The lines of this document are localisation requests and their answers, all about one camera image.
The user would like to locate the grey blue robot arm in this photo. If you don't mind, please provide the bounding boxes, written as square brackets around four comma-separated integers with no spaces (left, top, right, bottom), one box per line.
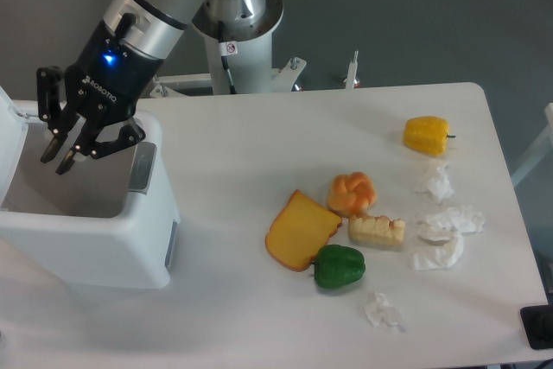
[36,0,292,174]

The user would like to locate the black device at edge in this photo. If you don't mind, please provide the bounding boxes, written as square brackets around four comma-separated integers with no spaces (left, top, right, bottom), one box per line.
[520,305,552,350]

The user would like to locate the crumpled white tissue lower right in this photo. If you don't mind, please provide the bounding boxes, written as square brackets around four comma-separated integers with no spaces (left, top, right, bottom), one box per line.
[410,226,464,271]

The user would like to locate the yellow toast slice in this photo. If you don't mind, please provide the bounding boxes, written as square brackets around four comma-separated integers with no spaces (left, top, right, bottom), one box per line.
[264,190,342,271]

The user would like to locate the orange knotted bread roll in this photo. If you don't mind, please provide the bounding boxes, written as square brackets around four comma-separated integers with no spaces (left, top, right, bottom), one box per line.
[326,172,378,218]

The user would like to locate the yellow bell pepper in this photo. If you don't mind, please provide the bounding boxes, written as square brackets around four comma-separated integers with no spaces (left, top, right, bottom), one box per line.
[403,116,454,156]

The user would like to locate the crumpled white tissue upper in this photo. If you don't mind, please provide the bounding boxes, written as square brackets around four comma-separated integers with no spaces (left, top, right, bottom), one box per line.
[413,161,454,205]

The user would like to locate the green bell pepper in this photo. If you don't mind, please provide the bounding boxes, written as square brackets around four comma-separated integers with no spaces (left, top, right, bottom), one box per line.
[314,245,365,289]

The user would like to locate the crumpled white tissue middle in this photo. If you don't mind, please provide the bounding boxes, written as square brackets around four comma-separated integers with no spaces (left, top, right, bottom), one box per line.
[417,205,486,234]

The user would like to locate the white metal frame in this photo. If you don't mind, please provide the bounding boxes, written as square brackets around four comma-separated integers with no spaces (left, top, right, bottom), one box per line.
[148,50,360,99]

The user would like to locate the pale ridged bread loaf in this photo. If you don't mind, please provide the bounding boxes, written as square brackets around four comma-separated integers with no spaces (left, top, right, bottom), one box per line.
[348,213,406,247]

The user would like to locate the white trash can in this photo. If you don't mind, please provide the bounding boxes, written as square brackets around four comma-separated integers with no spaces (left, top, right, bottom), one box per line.
[1,94,180,289]

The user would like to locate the small crumpled white tissue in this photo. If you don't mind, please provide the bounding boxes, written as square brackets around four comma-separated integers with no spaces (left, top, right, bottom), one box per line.
[362,291,404,330]

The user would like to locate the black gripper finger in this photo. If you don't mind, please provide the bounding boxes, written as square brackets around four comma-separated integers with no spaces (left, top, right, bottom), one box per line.
[36,66,67,163]
[56,119,145,175]

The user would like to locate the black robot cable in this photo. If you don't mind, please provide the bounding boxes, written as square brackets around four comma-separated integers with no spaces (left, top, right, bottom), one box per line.
[217,20,238,95]

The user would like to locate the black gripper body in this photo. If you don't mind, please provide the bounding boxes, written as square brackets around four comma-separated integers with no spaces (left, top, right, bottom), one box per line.
[60,19,162,135]

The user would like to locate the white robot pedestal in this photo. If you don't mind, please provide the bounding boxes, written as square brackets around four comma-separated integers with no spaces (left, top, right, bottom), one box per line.
[192,0,283,95]

